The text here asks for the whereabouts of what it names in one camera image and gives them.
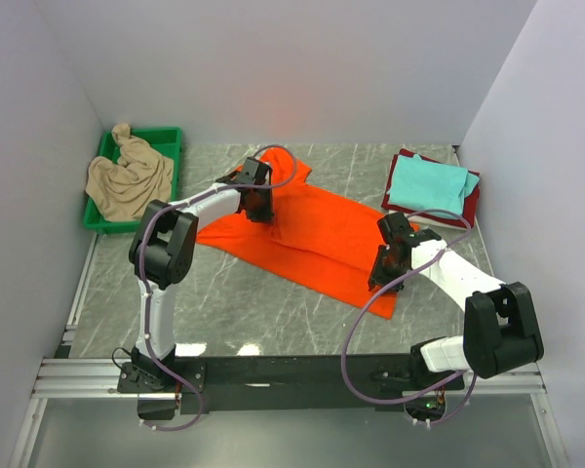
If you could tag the orange t-shirt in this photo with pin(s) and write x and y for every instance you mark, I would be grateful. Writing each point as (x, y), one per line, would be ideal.
(319, 240)

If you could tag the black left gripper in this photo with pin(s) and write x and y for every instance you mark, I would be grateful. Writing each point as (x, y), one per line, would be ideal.
(266, 215)

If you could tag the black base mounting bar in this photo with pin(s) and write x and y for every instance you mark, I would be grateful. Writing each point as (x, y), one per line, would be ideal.
(381, 376)

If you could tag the folded teal t-shirt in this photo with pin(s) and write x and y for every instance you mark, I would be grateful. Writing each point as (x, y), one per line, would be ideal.
(418, 184)

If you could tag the folded white t-shirt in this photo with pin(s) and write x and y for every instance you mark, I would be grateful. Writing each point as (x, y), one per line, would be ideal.
(434, 220)

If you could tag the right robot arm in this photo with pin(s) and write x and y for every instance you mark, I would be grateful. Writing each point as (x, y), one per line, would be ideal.
(500, 331)

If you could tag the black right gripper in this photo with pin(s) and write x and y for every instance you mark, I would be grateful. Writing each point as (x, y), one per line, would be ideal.
(376, 276)

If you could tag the beige t-shirt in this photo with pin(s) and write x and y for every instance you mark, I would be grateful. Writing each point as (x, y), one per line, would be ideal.
(122, 190)

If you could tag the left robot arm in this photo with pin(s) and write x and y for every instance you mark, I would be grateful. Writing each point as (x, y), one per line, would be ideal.
(163, 248)

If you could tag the aluminium frame rail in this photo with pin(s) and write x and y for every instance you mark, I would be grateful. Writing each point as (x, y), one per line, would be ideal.
(88, 378)

